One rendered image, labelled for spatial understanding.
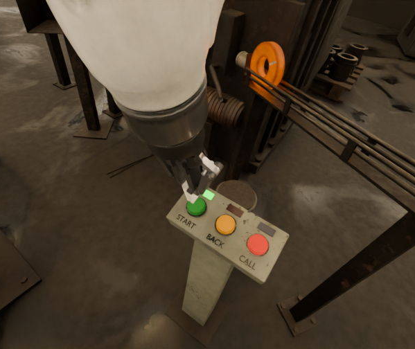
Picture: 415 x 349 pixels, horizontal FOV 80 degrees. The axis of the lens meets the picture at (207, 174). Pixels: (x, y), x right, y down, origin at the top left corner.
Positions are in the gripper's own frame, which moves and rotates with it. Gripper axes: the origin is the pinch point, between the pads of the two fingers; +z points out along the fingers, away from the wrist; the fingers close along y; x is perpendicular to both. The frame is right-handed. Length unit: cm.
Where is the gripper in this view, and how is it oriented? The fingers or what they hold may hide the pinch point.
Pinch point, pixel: (192, 189)
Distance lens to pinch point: 46.1
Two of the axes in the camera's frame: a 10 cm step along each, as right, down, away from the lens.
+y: -8.3, -4.7, 3.1
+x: -5.5, 7.6, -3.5
